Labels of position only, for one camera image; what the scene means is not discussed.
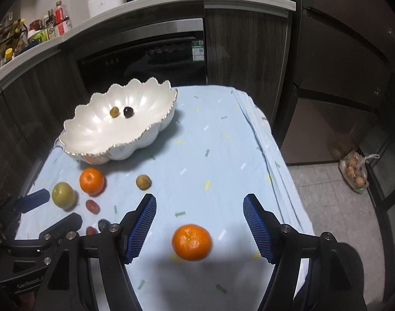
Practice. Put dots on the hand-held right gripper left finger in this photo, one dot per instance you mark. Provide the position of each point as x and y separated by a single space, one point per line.
141 228

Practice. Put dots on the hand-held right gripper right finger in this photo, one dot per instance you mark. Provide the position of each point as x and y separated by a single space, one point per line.
258 230

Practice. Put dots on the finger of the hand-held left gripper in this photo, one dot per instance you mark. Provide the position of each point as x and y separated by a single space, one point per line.
66 225
32 200

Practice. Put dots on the red grape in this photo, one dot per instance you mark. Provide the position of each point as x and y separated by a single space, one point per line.
92 206
91 231

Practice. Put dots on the green round fruit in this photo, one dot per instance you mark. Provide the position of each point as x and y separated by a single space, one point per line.
64 195

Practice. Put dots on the dark purple grape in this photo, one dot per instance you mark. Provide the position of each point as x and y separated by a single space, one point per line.
128 111
104 224

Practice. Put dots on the small brownish green fruit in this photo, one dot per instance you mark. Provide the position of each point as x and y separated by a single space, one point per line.
143 181

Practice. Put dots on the orange mandarin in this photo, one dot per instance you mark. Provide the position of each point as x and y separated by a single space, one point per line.
191 242
92 181

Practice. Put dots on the white scalloped bowl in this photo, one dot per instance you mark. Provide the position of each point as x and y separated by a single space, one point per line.
97 129

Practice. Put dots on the dark wood corner cabinet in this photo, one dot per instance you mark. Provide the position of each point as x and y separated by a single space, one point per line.
25 113

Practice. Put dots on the light blue patterned tablecloth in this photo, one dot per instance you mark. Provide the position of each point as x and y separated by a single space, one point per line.
204 155

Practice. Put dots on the plastic bag of potatoes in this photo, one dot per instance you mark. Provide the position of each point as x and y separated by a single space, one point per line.
356 173

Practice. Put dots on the brownish grape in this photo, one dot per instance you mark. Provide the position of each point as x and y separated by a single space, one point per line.
114 112

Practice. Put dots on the yellow cap bottle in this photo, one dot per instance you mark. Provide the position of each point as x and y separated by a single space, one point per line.
8 55

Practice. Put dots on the black built-in dishwasher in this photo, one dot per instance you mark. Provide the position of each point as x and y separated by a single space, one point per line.
136 68

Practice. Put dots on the green plastic container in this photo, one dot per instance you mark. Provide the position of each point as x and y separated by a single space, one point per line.
41 35

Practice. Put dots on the red lid jar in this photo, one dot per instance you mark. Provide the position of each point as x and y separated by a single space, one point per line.
35 27

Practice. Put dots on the dark sauce bottle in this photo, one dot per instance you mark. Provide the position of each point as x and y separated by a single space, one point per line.
51 27

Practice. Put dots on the dark wood cabinet door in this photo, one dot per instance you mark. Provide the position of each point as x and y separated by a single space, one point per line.
246 51

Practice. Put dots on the red liquid plastic bottle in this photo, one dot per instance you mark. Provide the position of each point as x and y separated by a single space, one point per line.
62 19

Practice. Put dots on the dark grey refrigerator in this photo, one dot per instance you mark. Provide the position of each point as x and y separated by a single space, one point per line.
339 55

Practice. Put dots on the white rice cooker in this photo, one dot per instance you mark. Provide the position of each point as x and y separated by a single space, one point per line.
105 3

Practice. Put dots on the white countertop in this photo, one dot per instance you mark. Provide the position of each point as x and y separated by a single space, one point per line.
171 6

